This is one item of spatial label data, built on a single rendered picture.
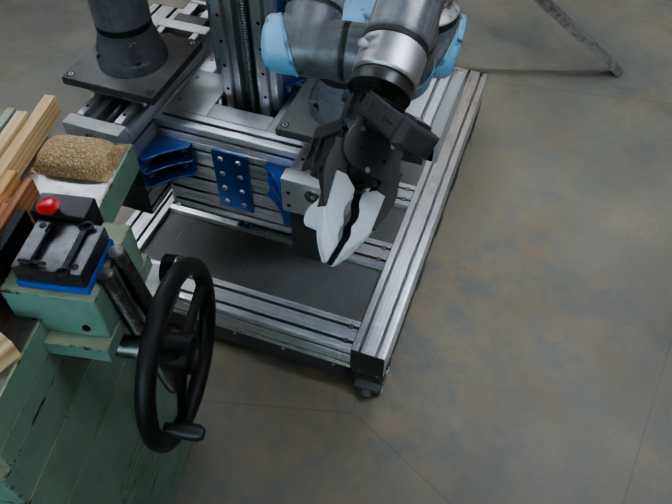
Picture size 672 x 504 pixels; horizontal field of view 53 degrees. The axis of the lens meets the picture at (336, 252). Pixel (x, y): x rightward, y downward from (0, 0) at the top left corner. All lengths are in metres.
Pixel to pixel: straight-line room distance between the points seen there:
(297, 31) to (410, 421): 1.24
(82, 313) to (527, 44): 2.55
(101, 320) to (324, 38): 0.48
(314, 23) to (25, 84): 2.32
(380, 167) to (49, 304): 0.50
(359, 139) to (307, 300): 1.15
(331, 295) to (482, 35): 1.72
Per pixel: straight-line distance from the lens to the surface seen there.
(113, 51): 1.51
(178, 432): 0.98
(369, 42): 0.76
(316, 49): 0.87
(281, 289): 1.83
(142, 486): 1.55
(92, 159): 1.18
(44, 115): 1.29
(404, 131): 0.62
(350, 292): 1.82
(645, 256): 2.39
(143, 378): 0.90
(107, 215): 1.16
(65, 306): 0.97
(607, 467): 1.93
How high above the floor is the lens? 1.68
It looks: 50 degrees down
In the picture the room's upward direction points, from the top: straight up
